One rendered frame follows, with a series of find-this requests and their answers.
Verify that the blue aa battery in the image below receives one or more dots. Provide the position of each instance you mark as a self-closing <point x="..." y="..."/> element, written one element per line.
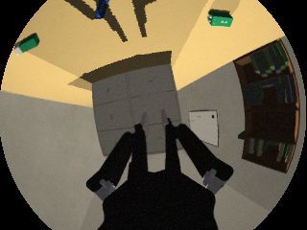
<point x="101" y="9"/>

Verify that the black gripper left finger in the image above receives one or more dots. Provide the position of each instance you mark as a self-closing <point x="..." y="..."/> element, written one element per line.
<point x="105" y="180"/>

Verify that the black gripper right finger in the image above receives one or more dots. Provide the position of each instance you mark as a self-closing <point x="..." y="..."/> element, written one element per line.
<point x="214" y="172"/>

